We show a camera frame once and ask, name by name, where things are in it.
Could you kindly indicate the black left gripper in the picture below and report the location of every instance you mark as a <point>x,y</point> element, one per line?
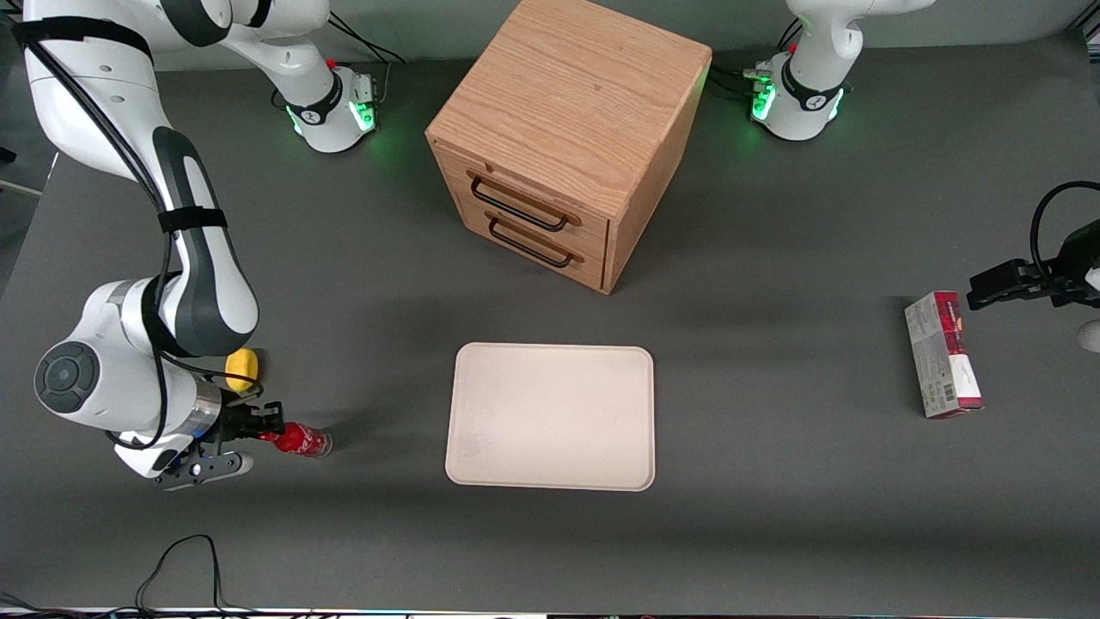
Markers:
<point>1077,266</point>

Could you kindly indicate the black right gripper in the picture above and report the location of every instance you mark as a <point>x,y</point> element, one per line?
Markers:
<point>233,422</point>

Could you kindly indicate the beige rectangular tray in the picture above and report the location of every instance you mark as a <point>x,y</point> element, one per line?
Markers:
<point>550,417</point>

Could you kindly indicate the yellow lemon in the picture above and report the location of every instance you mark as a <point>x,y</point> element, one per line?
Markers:
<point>245,370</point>

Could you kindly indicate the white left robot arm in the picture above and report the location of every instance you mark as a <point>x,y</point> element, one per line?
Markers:
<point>812,86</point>

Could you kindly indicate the red coke bottle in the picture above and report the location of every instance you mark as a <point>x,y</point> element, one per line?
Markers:
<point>302,440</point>

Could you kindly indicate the wooden drawer cabinet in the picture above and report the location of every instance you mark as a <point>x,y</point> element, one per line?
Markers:
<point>576,94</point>

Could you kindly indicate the wooden drawer front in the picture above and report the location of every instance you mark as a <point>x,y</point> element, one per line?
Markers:
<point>537,193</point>
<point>550,262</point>

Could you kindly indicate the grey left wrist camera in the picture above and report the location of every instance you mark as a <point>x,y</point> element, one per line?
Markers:
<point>1091,335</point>

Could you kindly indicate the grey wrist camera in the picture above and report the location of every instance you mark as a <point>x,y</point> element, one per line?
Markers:
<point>1091,335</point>
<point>206,468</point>

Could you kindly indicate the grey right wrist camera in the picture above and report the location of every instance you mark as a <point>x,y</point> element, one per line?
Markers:
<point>206,468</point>

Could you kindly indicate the grey and red carton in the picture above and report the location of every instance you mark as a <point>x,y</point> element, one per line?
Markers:
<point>941,361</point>

